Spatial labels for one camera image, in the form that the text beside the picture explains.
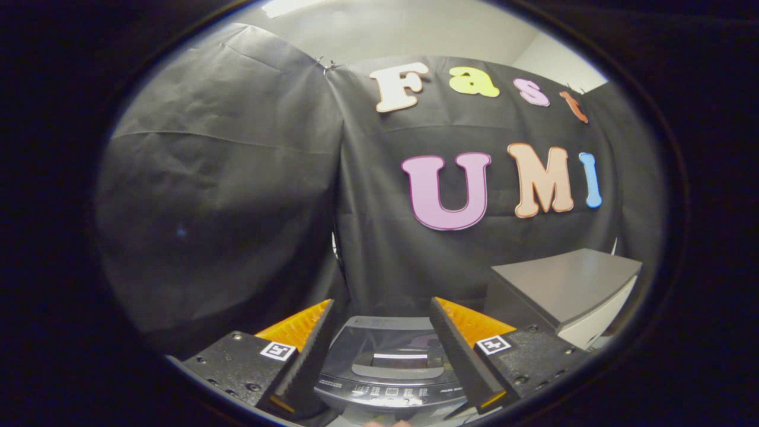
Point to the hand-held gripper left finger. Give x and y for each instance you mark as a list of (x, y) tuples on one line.
[(305, 362)]

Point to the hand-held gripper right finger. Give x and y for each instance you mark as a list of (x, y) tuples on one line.
[(461, 362)]

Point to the grey washing machine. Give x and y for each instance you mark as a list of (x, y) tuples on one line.
[(385, 396)]

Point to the grey and white cabinet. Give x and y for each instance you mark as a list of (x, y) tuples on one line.
[(563, 284)]

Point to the black backdrop cloth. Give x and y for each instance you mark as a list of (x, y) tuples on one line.
[(237, 196)]

